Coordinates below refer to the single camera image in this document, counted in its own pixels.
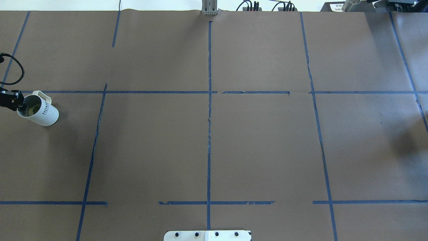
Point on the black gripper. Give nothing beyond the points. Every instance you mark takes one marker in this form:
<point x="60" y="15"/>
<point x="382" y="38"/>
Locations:
<point x="10" y="99"/>

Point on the white ribbed ceramic mug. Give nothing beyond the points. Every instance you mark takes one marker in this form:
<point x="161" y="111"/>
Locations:
<point x="47" y="115"/>

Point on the brown paper table cover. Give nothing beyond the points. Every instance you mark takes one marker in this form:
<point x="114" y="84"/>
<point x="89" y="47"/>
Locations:
<point x="300" y="126"/>

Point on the silver metal cylinder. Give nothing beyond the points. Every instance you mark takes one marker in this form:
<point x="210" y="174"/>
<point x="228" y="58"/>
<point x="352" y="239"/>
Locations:
<point x="350" y="5"/>

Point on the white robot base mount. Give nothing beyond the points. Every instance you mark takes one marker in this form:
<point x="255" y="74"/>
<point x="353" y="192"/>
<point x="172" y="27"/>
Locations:
<point x="208" y="235"/>

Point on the aluminium frame post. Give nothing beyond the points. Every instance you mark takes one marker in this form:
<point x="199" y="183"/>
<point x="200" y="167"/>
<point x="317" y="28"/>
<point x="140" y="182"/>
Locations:
<point x="209" y="7"/>

